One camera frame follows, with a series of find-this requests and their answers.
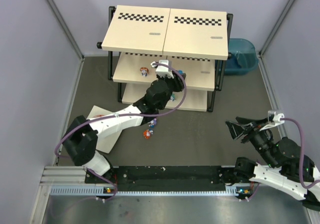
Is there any purple white Doraemon figure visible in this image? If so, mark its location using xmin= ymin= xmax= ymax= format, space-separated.
xmin=148 ymin=118 xmax=157 ymax=128

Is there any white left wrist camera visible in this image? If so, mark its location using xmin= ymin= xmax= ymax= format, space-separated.
xmin=150 ymin=59 xmax=174 ymax=79

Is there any teal plastic basin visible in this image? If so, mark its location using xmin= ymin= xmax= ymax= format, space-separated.
xmin=224 ymin=38 xmax=259 ymax=75

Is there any orange crab Doraemon figure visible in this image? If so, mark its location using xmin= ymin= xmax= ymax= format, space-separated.
xmin=143 ymin=129 xmax=153 ymax=139

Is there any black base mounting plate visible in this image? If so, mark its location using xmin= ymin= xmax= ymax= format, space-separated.
xmin=84 ymin=165 xmax=264 ymax=192

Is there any light blue cable duct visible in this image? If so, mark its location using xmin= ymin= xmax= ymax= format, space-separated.
xmin=50 ymin=186 xmax=249 ymax=197

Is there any teal-hooded Doraemon figure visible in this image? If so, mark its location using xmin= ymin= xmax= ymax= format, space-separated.
xmin=170 ymin=94 xmax=176 ymax=102

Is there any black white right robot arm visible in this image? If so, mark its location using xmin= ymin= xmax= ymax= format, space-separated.
xmin=225 ymin=112 xmax=320 ymax=211

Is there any white square plate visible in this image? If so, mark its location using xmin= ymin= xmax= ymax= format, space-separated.
xmin=87 ymin=105 xmax=121 ymax=154

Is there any three-tier beige black shelf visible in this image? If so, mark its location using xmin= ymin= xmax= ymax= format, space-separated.
xmin=97 ymin=5 xmax=233 ymax=112

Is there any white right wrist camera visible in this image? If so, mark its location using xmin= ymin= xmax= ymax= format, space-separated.
xmin=258 ymin=110 xmax=285 ymax=131

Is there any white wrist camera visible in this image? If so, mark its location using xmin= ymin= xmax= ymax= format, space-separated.
xmin=258 ymin=110 xmax=285 ymax=131
xmin=150 ymin=59 xmax=174 ymax=79

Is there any orange lion Doraemon figure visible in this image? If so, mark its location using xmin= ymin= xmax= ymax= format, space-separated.
xmin=139 ymin=67 xmax=149 ymax=77

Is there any red patterned bowl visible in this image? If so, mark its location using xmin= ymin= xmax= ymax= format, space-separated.
xmin=93 ymin=114 xmax=104 ymax=118

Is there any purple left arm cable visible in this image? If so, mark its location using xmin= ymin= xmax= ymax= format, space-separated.
xmin=54 ymin=62 xmax=188 ymax=202

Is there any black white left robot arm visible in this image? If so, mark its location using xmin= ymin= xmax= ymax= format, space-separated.
xmin=62 ymin=73 xmax=187 ymax=176

